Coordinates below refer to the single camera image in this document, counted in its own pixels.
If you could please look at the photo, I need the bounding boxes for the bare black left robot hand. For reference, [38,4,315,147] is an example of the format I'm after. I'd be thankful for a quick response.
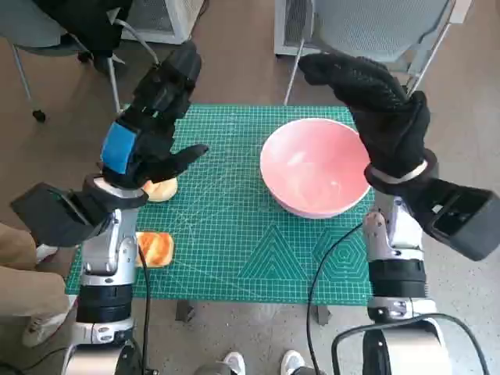
[97,41,210,192]

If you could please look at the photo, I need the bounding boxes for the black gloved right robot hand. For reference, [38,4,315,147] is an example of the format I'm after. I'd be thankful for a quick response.
[298,53,431,180]

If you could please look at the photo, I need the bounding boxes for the round toy bread bun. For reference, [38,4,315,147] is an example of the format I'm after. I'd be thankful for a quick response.
[141,177,179,203]

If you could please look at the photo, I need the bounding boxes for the pink bowl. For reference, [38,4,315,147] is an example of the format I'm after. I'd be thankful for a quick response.
[260,117,372,220]

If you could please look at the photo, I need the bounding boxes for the rectangular orange toy bread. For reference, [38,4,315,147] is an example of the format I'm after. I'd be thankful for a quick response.
[134,231,175,269]

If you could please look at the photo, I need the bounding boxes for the grey mesh chair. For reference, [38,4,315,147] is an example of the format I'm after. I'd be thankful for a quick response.
[283,0,476,106]

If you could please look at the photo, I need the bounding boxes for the white cabinet with mesh panel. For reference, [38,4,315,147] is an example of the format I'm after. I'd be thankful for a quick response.
[120,0,206,46]
[274,0,341,59]

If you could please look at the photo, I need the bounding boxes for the green cutting mat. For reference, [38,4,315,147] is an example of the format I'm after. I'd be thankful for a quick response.
[64,103,376,306]

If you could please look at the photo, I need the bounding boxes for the black jacket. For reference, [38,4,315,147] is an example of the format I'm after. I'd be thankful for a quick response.
[30,0,134,63]

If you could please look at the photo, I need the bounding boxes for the teal seat chair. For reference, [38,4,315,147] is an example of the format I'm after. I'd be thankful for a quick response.
[0,0,165,122]

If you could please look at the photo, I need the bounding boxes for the person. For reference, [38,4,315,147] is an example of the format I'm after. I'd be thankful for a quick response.
[0,222,73,348]

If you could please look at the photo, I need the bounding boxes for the white shoe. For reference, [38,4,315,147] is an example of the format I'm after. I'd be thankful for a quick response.
[222,351,246,375]
[280,350,306,375]

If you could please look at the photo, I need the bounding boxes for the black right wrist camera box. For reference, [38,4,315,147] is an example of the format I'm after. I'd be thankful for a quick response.
[405,177,500,262]

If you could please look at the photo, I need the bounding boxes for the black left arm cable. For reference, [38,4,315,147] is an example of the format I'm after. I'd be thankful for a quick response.
[134,234,153,375]

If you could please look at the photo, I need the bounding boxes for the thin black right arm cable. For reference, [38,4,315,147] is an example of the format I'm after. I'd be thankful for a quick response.
[306,223,365,375]

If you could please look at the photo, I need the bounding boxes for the dark table leg bracket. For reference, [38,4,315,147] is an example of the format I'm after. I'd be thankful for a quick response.
[175,300,196,323]
[315,304,333,326]

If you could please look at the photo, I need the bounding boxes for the thick black looping cable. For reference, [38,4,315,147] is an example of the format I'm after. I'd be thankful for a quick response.
[330,312,491,375]

